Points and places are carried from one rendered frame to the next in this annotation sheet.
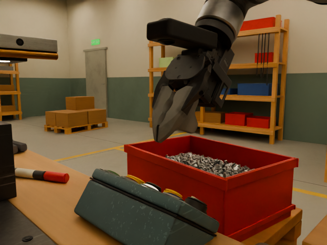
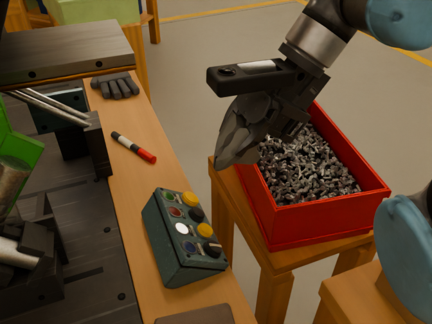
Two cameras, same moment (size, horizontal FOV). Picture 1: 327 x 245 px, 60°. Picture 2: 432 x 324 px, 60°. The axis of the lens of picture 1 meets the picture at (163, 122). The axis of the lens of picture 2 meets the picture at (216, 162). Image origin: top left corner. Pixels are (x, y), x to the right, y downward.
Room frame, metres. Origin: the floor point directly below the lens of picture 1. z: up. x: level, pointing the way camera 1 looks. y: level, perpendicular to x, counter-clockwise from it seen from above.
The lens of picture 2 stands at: (0.00, -0.17, 1.37)
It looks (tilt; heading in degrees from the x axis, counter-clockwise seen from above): 40 degrees down; 24
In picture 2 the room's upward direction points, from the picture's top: straight up
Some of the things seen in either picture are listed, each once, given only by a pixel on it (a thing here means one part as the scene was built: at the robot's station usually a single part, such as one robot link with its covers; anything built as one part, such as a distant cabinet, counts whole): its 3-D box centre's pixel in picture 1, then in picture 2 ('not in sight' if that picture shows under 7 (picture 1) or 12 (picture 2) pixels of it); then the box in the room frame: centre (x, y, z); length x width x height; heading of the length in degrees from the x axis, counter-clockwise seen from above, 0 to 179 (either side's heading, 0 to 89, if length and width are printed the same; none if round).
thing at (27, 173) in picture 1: (35, 174); (132, 146); (0.47, 0.22, 0.91); 0.13 x 0.02 x 0.02; 72
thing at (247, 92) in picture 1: (208, 81); not in sight; (6.04, -0.94, 1.10); 3.01 x 0.55 x 2.20; 49
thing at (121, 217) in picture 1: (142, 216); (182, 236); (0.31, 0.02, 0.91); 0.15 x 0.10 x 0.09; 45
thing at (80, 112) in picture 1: (77, 113); not in sight; (6.59, 2.02, 0.37); 1.20 x 0.80 x 0.74; 147
